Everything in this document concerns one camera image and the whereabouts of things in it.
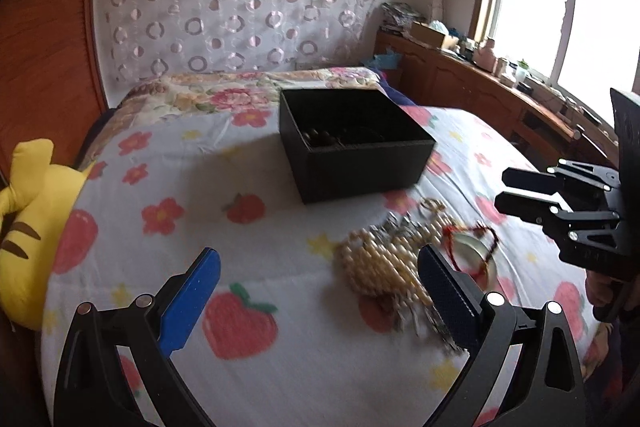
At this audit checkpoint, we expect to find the red braided cord bracelet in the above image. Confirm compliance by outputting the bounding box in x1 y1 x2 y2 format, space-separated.
440 221 500 281

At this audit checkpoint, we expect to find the silver flower hair comb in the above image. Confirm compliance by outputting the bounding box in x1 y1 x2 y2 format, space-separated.
369 212 462 355

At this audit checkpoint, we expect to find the beige pearl bead necklace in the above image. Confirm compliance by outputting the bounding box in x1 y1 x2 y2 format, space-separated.
334 198 452 308

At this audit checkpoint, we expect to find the black square jewelry box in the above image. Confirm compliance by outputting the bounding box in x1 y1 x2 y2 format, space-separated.
279 89 436 204

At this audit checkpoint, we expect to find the person's right hand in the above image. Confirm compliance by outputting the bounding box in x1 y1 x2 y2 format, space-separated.
585 271 617 308

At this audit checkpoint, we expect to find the pale green jade bangle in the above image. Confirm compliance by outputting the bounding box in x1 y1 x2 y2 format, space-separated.
448 232 498 291

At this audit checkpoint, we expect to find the wooden sideboard cabinet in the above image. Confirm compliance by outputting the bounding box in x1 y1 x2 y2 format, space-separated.
374 30 617 169

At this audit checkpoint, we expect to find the pink ceramic jar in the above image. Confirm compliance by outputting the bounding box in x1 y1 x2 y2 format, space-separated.
473 37 497 74

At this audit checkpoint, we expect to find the cardboard box on cabinet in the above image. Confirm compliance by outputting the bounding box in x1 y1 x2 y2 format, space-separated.
409 20 459 50

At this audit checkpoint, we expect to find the yellow striped plush toy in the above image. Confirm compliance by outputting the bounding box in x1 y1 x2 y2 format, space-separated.
0 139 87 331

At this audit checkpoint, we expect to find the floral strawberry bed blanket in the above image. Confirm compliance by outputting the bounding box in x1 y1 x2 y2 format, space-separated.
39 103 601 427

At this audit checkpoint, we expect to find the floral pillow at bedhead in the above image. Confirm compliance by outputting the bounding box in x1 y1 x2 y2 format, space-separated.
115 67 382 129

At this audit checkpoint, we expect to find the wooden headboard panel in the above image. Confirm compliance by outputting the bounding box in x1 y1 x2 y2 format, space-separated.
1 0 107 176

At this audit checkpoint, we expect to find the window with wooden frame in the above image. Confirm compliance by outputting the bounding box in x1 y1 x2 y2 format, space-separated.
474 0 639 124

